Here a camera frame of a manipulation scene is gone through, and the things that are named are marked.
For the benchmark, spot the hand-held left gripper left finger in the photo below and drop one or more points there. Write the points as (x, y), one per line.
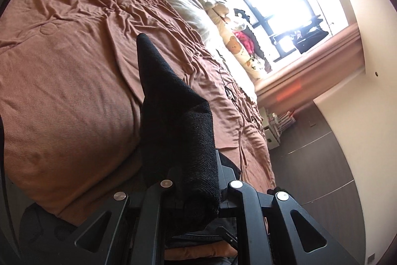
(155, 193)

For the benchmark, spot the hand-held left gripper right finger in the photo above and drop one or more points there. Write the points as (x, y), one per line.
(245, 206)

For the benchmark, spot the black pants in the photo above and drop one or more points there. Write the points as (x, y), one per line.
(173, 128)

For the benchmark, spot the white nightstand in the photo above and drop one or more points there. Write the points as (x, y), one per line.
(273, 137)

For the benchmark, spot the pink curtain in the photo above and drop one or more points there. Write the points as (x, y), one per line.
(310, 75)

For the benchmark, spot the brown blanket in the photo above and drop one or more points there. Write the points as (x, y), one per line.
(77, 66)

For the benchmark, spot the red cloth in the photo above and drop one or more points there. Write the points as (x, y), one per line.
(243, 38)

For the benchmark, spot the hanging dark clothes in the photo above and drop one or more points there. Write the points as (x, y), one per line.
(310, 41)

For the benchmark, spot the black ruffled cloth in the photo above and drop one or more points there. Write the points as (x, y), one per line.
(240, 14)

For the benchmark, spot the cream plush toy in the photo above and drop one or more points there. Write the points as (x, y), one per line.
(214, 2)

